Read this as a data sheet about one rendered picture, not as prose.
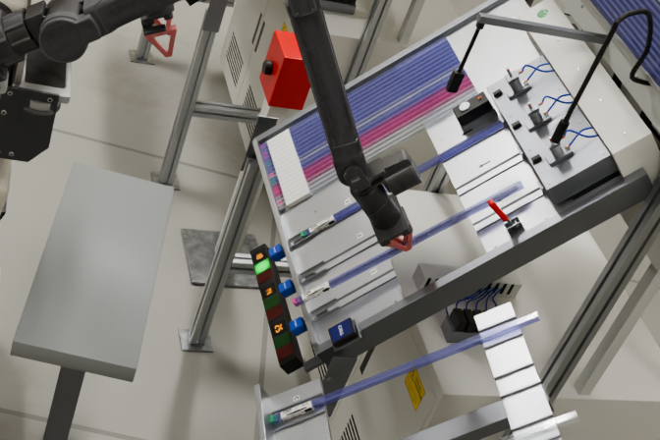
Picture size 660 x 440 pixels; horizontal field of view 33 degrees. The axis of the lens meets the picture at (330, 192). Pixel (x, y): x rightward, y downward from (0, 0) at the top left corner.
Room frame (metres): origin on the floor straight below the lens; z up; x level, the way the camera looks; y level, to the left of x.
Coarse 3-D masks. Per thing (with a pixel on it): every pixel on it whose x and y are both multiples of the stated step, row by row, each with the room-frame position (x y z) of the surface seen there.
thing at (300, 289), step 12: (264, 168) 2.13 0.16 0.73; (264, 180) 2.10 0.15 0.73; (276, 204) 2.02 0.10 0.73; (276, 216) 1.98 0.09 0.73; (288, 240) 1.92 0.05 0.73; (288, 252) 1.87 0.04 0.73; (300, 276) 1.83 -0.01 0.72; (300, 288) 1.78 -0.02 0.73; (312, 324) 1.69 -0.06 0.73; (312, 336) 1.66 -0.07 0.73
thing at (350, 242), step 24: (336, 192) 2.03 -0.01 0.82; (288, 216) 2.00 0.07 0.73; (312, 216) 1.98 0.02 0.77; (360, 216) 1.94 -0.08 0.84; (312, 240) 1.92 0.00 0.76; (336, 240) 1.90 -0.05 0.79; (360, 240) 1.88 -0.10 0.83; (312, 264) 1.85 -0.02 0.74; (336, 264) 1.83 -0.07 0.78; (384, 264) 1.81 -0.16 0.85; (312, 288) 1.79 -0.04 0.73; (336, 288) 1.78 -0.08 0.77; (360, 288) 1.76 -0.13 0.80; (384, 288) 1.75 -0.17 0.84; (312, 312) 1.73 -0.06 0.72; (336, 312) 1.72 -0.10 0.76; (360, 312) 1.71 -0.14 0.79
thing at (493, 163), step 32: (512, 0) 2.44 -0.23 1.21; (480, 32) 2.37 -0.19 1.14; (512, 32) 2.33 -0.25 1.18; (480, 64) 2.27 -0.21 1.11; (512, 64) 2.24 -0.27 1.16; (448, 128) 2.11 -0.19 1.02; (480, 128) 2.09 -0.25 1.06; (448, 160) 2.02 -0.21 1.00; (480, 160) 2.00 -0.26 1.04; (512, 160) 1.98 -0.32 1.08; (480, 192) 1.92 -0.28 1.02; (480, 224) 1.84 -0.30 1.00
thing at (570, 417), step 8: (560, 416) 1.34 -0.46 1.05; (568, 416) 1.34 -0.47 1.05; (576, 416) 1.34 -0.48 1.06; (544, 424) 1.33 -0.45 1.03; (552, 424) 1.33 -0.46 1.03; (560, 424) 1.33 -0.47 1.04; (568, 424) 1.33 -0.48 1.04; (520, 432) 1.32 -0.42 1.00; (528, 432) 1.32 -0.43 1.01; (536, 432) 1.32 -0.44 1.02; (544, 432) 1.32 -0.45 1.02
